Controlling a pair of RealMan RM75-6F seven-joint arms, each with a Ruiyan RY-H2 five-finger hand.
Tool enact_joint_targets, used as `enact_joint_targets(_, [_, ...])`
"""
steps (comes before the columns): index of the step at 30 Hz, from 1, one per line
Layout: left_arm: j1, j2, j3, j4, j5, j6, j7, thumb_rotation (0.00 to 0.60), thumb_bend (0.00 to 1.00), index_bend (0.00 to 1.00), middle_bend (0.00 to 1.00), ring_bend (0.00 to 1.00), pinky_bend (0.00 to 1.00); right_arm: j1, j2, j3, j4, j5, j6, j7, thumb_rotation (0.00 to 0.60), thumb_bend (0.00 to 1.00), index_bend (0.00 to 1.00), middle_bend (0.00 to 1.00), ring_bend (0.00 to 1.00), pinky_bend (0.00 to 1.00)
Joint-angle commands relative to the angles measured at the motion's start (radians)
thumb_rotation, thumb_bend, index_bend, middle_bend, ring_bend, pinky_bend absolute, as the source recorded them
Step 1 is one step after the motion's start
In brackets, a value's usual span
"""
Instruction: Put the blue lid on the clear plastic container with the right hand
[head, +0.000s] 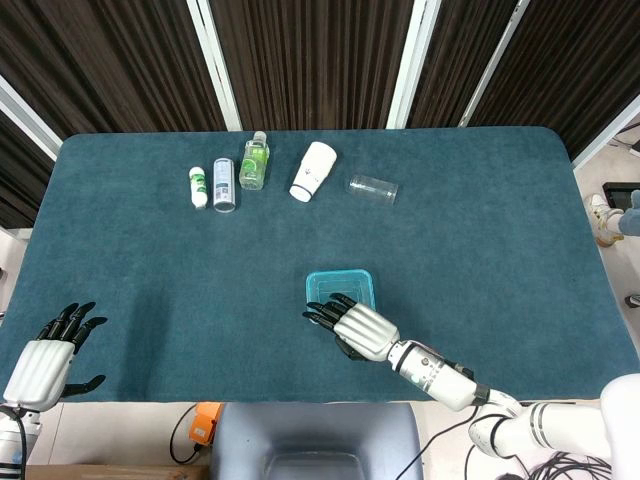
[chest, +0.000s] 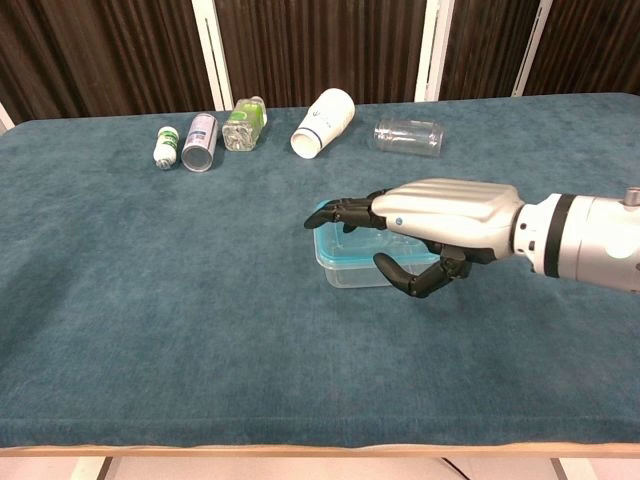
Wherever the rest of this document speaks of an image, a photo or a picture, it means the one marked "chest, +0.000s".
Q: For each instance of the clear green sanitizer bottle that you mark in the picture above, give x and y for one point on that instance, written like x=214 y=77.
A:
x=242 y=125

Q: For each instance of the dark slatted partition panel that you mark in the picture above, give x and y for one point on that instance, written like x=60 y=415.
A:
x=485 y=45
x=100 y=50
x=320 y=45
x=595 y=45

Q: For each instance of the translucent blue plastic lid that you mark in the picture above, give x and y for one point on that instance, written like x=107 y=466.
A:
x=350 y=247

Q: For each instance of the white paper cup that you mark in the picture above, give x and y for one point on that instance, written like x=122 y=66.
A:
x=322 y=125

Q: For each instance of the clear plastic jar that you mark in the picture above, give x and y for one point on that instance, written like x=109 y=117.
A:
x=407 y=137

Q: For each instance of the small white green-label bottle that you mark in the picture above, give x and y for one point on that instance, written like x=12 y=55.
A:
x=166 y=147

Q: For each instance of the white partition post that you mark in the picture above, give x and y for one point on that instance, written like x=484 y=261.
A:
x=532 y=45
x=212 y=55
x=5 y=117
x=431 y=50

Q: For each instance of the silver spray can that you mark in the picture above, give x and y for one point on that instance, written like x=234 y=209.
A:
x=200 y=140

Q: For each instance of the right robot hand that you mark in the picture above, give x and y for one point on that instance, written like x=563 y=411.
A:
x=450 y=210

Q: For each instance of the white table leg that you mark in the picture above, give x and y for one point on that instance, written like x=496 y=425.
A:
x=575 y=470

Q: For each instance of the clear plastic food container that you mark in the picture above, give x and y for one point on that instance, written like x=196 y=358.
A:
x=350 y=277

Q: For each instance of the teal velvet table cloth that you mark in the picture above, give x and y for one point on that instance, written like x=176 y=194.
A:
x=150 y=300

